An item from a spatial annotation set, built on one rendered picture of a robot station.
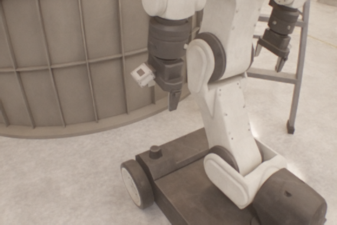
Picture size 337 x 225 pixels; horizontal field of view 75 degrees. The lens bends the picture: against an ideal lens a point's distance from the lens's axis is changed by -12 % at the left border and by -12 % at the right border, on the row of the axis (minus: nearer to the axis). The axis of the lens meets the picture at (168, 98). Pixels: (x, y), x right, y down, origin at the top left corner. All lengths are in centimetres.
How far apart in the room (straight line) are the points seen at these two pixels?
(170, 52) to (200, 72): 18
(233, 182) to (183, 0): 50
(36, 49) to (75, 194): 72
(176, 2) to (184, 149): 66
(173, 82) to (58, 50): 86
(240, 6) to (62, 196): 99
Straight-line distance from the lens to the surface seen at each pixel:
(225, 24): 65
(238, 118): 78
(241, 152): 78
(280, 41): 85
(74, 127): 148
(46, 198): 118
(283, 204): 71
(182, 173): 94
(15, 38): 137
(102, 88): 141
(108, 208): 107
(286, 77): 147
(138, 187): 90
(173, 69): 55
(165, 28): 50
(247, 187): 72
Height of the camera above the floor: 86
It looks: 30 degrees down
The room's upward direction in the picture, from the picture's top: straight up
